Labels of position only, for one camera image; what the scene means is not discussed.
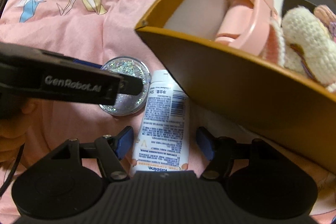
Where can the round glitter case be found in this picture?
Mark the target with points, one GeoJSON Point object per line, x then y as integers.
{"type": "Point", "coordinates": [123, 66]}

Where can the white lotion tube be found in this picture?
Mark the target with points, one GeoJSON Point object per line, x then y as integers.
{"type": "Point", "coordinates": [162, 121]}

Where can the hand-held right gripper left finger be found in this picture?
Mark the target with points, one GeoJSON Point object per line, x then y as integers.
{"type": "Point", "coordinates": [124, 141]}

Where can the pink printed blanket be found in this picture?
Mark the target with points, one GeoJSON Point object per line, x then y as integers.
{"type": "Point", "coordinates": [65, 37]}

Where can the pink selfie stick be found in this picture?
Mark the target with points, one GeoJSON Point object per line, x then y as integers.
{"type": "Point", "coordinates": [246, 16]}

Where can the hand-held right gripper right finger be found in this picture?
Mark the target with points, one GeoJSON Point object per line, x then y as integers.
{"type": "Point", "coordinates": [204, 144]}

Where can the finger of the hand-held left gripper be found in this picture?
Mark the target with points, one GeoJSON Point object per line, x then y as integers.
{"type": "Point", "coordinates": [132, 86]}
{"type": "Point", "coordinates": [89, 64]}

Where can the person's left hand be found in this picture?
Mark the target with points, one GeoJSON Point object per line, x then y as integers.
{"type": "Point", "coordinates": [13, 134]}

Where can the orange cardboard box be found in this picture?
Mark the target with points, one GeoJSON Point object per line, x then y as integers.
{"type": "Point", "coordinates": [236, 98]}

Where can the white crocheted toy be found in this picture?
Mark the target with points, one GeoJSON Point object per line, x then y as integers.
{"type": "Point", "coordinates": [302, 35]}

